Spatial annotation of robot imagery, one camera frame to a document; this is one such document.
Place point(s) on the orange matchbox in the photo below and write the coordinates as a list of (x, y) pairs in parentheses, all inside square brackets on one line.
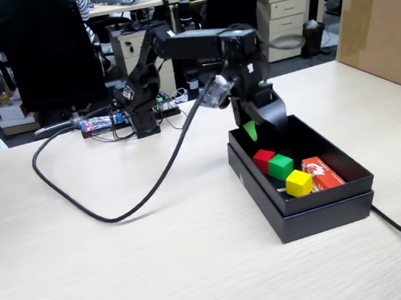
[(328, 177)]

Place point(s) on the small camera circuit board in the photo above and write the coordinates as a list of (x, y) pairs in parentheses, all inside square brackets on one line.
[(216, 94)]

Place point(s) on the black trash bin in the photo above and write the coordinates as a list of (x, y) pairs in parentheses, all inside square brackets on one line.
[(313, 41)]

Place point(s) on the beige drawer cabinet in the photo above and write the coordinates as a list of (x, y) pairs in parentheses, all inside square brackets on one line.
[(283, 14), (128, 53)]

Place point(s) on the dark blue headset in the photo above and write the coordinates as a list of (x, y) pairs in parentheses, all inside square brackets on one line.
[(132, 25)]

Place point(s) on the light wooden desk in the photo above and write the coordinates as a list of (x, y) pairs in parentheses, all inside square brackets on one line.
[(115, 8)]

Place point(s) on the black cardboard box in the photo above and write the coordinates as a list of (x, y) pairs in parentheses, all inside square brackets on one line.
[(335, 156)]

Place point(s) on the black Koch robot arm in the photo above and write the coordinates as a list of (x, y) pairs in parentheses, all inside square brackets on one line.
[(192, 46)]

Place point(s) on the green wooden cube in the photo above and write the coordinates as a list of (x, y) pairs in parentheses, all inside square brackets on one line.
[(280, 168)]

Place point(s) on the white storage box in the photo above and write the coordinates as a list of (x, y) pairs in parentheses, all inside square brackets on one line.
[(11, 111)]

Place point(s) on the yellow wooden cube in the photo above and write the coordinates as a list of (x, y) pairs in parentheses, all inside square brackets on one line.
[(298, 184)]

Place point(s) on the red wooden cube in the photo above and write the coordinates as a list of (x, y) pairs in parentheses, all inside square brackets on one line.
[(262, 161)]

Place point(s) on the person in striped shirt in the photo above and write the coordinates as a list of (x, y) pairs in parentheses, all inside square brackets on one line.
[(83, 7)]

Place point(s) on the black open box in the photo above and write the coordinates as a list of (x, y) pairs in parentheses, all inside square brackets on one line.
[(321, 221)]

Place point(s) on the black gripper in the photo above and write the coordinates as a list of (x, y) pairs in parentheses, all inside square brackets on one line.
[(255, 93)]

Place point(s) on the large brown cardboard box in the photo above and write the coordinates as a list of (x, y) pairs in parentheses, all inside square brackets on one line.
[(378, 28)]

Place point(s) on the black mesh office chair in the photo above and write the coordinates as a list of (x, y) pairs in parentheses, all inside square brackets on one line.
[(47, 48)]

